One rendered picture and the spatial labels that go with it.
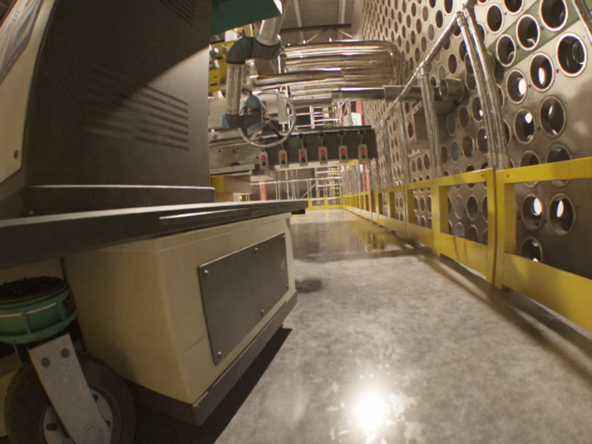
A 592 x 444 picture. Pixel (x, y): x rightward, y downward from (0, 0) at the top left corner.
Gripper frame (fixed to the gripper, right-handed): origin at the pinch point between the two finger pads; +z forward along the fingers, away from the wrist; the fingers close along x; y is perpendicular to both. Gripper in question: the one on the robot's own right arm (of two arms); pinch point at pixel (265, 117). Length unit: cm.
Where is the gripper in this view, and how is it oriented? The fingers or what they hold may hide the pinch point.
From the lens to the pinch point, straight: 176.3
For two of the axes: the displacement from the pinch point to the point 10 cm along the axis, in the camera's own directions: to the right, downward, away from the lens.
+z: 1.1, -0.8, 9.9
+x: 0.6, -9.9, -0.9
